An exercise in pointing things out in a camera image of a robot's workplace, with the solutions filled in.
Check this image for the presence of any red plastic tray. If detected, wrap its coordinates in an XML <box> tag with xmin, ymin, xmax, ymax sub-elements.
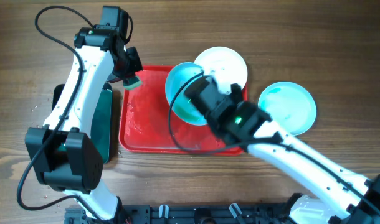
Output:
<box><xmin>118</xmin><ymin>65</ymin><xmax>225</xmax><ymax>154</ymax></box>

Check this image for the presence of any white plate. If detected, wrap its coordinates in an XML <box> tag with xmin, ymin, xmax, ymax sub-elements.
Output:
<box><xmin>194</xmin><ymin>47</ymin><xmax>248</xmax><ymax>95</ymax></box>
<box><xmin>164</xmin><ymin>62</ymin><xmax>209</xmax><ymax>126</ymax></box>
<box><xmin>258</xmin><ymin>82</ymin><xmax>317</xmax><ymax>136</ymax></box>

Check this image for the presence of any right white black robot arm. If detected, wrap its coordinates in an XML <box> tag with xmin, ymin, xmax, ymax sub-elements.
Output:
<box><xmin>184</xmin><ymin>76</ymin><xmax>380</xmax><ymax>223</ymax></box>

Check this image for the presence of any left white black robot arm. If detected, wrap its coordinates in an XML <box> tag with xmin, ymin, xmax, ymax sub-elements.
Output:
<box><xmin>17</xmin><ymin>25</ymin><xmax>143</xmax><ymax>223</ymax></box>

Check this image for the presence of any green yellow sponge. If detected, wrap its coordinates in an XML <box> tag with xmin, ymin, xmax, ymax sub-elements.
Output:
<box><xmin>123</xmin><ymin>74</ymin><xmax>142</xmax><ymax>90</ymax></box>

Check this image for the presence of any black water tray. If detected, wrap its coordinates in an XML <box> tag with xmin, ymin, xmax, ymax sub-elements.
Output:
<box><xmin>52</xmin><ymin>82</ymin><xmax>113</xmax><ymax>164</ymax></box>

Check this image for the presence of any black aluminium base frame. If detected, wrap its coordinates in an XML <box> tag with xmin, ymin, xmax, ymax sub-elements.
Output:
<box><xmin>64</xmin><ymin>202</ymin><xmax>303</xmax><ymax>224</ymax></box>

